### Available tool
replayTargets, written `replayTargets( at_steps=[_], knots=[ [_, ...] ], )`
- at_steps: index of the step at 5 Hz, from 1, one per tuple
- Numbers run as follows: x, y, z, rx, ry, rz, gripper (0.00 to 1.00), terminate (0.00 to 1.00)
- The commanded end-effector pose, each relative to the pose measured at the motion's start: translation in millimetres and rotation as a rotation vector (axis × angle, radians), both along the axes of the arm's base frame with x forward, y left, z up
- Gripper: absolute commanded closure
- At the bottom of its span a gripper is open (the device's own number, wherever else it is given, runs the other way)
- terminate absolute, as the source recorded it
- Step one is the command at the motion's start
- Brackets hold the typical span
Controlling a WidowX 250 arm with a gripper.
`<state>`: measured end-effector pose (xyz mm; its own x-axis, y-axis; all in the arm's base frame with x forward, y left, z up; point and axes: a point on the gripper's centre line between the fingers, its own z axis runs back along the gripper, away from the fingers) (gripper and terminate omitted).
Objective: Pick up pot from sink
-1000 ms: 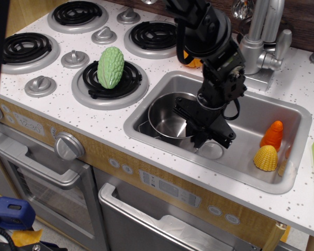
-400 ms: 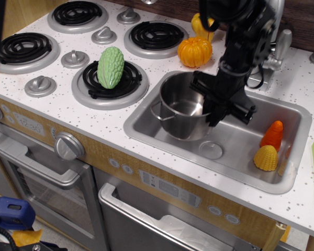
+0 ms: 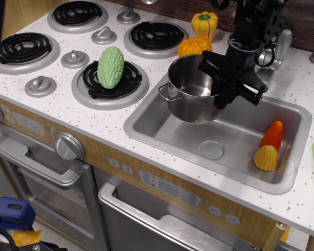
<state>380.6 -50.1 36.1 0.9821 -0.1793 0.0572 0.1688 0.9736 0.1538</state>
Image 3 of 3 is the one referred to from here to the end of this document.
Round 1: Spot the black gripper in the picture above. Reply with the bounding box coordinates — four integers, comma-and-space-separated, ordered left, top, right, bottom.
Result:
199, 39, 268, 109

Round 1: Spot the stainless steel pot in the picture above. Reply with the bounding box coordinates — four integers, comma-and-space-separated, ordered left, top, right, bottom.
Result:
160, 54, 220, 124

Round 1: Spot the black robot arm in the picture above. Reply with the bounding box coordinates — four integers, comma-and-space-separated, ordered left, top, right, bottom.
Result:
198, 1, 285, 109

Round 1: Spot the stainless steel sink basin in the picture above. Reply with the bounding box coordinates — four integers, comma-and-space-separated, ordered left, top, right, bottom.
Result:
124, 76, 312, 194

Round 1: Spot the orange pumpkin toy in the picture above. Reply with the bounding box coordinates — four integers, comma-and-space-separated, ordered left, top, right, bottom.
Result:
177, 37, 212, 58

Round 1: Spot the orange carrot toy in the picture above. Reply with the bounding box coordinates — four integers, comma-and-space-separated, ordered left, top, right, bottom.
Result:
260, 120, 284, 152

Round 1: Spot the yellow bell pepper toy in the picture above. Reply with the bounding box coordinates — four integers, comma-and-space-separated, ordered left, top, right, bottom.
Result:
191, 12, 218, 42

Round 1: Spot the silver toy faucet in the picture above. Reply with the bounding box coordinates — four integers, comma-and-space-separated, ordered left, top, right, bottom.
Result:
255, 29, 292, 87

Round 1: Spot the yellow corn toy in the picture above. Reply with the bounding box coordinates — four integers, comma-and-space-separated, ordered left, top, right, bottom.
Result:
253, 145, 278, 171

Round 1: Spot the back right stove burner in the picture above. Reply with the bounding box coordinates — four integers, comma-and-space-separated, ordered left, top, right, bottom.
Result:
124, 21, 188, 60

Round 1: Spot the stove burner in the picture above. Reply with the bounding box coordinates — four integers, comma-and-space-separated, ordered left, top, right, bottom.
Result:
124, 21, 188, 60
0, 32, 60, 75
71, 61, 149, 110
47, 1, 108, 34

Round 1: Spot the front right stove burner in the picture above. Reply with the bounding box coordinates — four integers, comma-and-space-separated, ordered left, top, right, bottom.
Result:
71, 61, 149, 110

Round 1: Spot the dishwasher control panel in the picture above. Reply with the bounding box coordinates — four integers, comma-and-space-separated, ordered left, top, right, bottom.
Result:
139, 170, 201, 208

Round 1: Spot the green bitter melon toy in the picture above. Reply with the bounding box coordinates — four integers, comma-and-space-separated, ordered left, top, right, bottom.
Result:
97, 47, 125, 89

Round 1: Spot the silver knob top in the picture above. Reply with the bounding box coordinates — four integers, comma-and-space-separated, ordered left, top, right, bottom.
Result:
117, 7, 141, 25

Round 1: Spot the silver knob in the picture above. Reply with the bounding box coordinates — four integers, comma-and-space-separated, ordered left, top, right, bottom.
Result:
24, 76, 57, 98
91, 26, 117, 45
117, 7, 141, 25
61, 50, 89, 69

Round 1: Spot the silver knob upper middle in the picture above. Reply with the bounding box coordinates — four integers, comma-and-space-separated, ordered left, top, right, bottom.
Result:
91, 26, 117, 45

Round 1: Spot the silver knob lower middle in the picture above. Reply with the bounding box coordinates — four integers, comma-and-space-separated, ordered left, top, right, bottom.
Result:
61, 50, 89, 69

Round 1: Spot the toy dishwasher door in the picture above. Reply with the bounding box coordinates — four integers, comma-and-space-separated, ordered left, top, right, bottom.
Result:
98, 183, 260, 250

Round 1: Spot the silver oven dial large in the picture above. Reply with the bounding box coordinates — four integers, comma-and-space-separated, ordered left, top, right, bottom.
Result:
54, 132, 85, 161

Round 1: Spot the back left stove burner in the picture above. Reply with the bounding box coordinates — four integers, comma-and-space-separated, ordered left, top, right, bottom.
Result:
47, 1, 108, 34

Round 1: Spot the silver knob front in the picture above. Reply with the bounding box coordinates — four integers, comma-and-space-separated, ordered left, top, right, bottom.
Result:
24, 76, 57, 98

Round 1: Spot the toy oven door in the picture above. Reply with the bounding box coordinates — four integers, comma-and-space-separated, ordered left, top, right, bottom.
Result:
0, 131, 109, 250

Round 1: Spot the oven clock display panel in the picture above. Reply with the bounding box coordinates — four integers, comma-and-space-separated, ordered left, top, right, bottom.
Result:
13, 112, 45, 136

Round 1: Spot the far left stove burner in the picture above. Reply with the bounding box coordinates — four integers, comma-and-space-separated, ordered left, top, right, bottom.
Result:
0, 32, 60, 75

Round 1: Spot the blue clamp tool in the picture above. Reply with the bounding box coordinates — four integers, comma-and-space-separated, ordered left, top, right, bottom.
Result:
0, 197, 36, 230

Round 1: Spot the yellow cloth on floor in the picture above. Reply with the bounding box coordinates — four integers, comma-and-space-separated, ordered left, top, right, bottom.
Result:
12, 229, 43, 247

